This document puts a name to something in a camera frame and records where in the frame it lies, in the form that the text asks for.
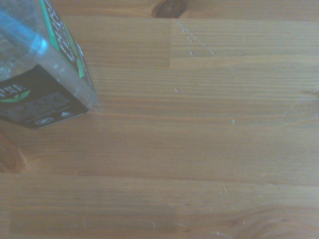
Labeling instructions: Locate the clear plastic bottle black label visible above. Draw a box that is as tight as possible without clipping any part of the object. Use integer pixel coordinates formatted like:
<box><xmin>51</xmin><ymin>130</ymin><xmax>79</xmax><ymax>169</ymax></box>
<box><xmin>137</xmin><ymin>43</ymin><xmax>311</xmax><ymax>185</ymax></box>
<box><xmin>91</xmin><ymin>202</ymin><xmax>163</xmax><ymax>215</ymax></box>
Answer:
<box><xmin>0</xmin><ymin>0</ymin><xmax>101</xmax><ymax>130</ymax></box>

